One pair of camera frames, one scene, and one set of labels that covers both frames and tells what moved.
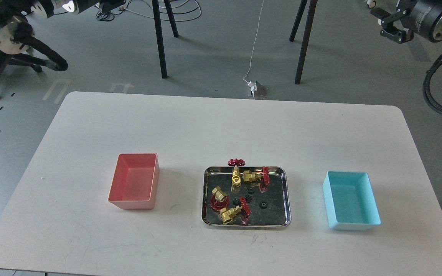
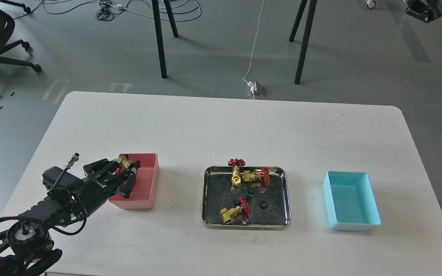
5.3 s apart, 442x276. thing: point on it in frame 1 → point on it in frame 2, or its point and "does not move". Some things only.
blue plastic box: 350,201 does not move
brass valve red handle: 218,205 → 125,162
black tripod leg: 303,4 does not move
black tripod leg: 312,9 does not move
